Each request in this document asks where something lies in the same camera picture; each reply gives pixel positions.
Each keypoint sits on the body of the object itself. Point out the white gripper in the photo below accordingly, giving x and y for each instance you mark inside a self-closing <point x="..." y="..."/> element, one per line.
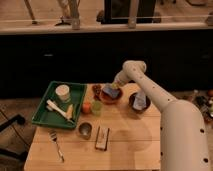
<point x="118" y="82"/>

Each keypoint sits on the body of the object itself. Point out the blue sponge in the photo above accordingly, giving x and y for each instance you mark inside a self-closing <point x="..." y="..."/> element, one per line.
<point x="113" y="93"/>

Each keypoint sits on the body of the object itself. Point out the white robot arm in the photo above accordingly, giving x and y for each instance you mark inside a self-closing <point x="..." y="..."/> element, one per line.
<point x="183" y="137"/>

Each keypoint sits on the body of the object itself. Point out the red bowl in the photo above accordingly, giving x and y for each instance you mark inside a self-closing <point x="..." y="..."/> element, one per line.
<point x="108" y="100"/>

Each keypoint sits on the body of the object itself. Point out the light blue cup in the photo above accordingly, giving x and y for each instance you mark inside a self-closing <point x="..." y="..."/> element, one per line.
<point x="139" y="102"/>

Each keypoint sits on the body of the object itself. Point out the green plastic cup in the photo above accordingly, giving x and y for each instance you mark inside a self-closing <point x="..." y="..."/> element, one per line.
<point x="96" y="108"/>

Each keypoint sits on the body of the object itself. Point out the orange fruit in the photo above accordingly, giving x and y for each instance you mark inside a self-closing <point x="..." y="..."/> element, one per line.
<point x="86" y="107"/>

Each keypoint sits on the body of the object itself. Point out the white cup in tray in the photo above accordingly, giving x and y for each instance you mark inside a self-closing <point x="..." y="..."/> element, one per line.
<point x="63" y="92"/>

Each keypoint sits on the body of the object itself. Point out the small metal cup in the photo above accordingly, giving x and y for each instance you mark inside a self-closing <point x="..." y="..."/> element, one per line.
<point x="85" y="130"/>

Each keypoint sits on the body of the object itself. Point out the brown rectangular box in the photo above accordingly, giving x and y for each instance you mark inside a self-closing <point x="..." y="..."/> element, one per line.
<point x="102" y="138"/>

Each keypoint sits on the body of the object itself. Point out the green plastic tray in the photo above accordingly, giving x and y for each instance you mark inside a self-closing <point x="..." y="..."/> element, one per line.
<point x="44" y="116"/>

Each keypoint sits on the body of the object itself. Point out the silver fork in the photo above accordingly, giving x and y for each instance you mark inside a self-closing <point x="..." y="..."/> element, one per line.
<point x="53" y="137"/>

